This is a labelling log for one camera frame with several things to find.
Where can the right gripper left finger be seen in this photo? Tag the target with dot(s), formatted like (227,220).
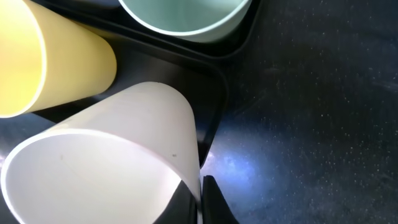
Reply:
(182,208)

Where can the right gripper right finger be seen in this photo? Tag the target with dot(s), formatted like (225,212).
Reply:
(214,205)

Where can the white cup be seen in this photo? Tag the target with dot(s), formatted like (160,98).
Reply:
(130,124)

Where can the black tray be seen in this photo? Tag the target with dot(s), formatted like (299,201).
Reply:
(174,71)

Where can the yellow cup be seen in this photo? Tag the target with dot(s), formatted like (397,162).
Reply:
(71,62)

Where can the green cup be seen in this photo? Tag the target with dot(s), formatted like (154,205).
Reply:
(192,18)

